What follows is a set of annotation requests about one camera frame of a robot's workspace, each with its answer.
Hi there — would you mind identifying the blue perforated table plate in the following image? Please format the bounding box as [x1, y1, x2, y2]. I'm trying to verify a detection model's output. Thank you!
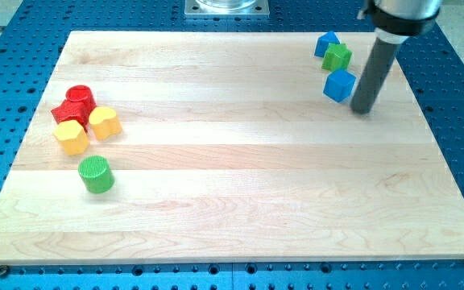
[0, 1, 464, 289]

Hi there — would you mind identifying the green cylinder block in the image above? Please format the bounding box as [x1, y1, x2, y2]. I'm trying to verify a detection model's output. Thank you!
[78, 155, 114, 193]

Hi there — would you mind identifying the red star block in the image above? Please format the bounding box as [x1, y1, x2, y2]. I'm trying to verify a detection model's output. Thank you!
[51, 100, 89, 131]

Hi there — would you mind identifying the grey pusher rod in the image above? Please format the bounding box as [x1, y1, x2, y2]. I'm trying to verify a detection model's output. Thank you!
[350, 38, 401, 114]

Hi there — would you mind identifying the yellow hexagon block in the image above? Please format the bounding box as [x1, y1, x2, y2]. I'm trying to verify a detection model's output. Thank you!
[53, 120, 89, 155]

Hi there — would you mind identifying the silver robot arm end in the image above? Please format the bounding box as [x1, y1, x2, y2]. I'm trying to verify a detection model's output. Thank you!
[357, 0, 441, 44]

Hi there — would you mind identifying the blue triangle block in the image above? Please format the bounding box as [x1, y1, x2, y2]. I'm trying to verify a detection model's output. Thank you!
[314, 31, 341, 57]

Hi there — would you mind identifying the light wooden board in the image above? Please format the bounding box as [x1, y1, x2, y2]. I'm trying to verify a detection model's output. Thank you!
[0, 31, 464, 265]

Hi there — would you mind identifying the blue cube block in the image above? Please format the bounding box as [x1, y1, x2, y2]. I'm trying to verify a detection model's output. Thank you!
[323, 68, 356, 102]

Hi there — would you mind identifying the left board corner screw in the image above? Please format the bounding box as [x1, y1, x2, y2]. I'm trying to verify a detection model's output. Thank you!
[0, 265, 10, 278]

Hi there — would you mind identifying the green star block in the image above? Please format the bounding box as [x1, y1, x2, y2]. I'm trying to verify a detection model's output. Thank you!
[321, 43, 352, 72]

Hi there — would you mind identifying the red cylinder block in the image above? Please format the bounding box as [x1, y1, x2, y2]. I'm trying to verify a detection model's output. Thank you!
[65, 85, 97, 114]

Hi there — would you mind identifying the yellow heart block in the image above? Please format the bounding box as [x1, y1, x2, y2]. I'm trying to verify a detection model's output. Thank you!
[89, 106, 122, 140]

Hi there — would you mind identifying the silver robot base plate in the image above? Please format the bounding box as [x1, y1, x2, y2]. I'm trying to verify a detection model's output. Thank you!
[184, 0, 270, 18]

